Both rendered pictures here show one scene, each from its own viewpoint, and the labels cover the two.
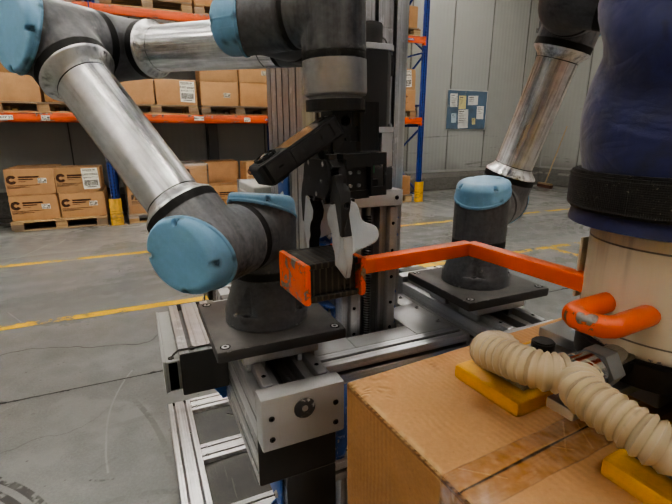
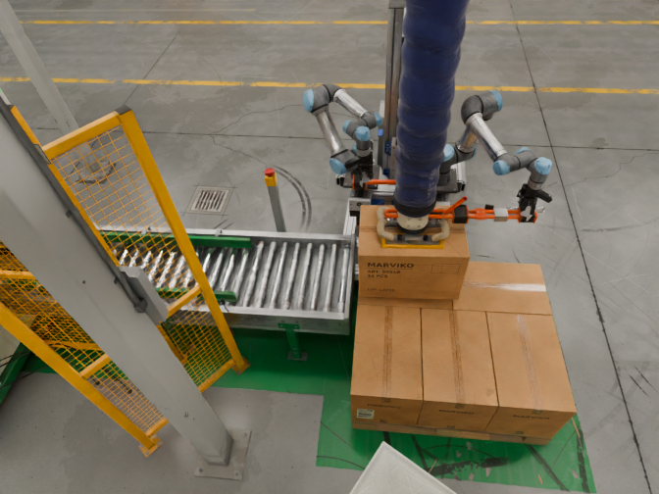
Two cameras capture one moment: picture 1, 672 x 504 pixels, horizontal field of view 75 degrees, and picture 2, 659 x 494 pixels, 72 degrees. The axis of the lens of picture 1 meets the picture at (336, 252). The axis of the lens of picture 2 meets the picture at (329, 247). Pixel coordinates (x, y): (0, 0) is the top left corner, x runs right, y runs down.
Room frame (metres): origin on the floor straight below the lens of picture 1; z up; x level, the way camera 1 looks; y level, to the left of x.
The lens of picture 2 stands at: (-1.22, -1.00, 2.99)
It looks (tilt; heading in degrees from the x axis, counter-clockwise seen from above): 49 degrees down; 36
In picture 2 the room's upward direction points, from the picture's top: 5 degrees counter-clockwise
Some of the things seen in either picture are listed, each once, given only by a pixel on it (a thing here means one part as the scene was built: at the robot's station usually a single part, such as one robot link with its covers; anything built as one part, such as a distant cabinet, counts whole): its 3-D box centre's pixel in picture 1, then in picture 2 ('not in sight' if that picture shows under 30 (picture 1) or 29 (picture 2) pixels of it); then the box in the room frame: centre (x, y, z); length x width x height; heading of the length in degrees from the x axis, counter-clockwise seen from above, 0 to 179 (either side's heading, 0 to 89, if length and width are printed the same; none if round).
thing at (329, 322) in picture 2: not in sight; (170, 313); (-0.50, 0.87, 0.50); 2.31 x 0.05 x 0.19; 116
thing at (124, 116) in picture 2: not in sight; (140, 323); (-0.78, 0.54, 1.05); 0.87 x 0.10 x 2.10; 168
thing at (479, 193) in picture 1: (482, 207); (443, 157); (0.97, -0.33, 1.20); 0.13 x 0.12 x 0.14; 145
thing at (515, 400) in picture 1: (576, 345); not in sight; (0.54, -0.32, 1.09); 0.34 x 0.10 x 0.05; 118
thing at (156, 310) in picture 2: not in sight; (129, 293); (-0.84, 0.23, 1.62); 0.20 x 0.05 x 0.30; 116
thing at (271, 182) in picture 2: not in sight; (280, 225); (0.50, 0.70, 0.50); 0.07 x 0.07 x 1.00; 26
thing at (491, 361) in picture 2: not in sight; (449, 339); (0.33, -0.76, 0.34); 1.20 x 1.00 x 0.40; 116
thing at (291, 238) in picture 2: not in sight; (199, 239); (0.08, 1.15, 0.50); 2.31 x 0.05 x 0.19; 116
